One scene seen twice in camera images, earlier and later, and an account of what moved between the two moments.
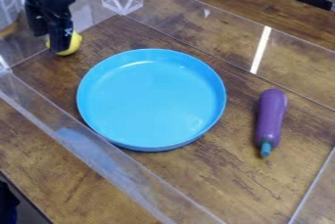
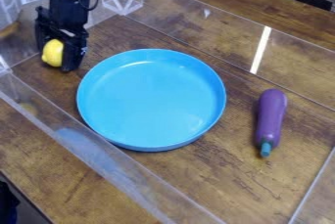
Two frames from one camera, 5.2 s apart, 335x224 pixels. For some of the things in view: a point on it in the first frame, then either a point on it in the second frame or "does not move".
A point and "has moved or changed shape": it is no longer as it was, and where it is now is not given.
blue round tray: [151, 100] does not move
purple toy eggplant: [270, 121] does not move
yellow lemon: [74, 44] has moved or changed shape
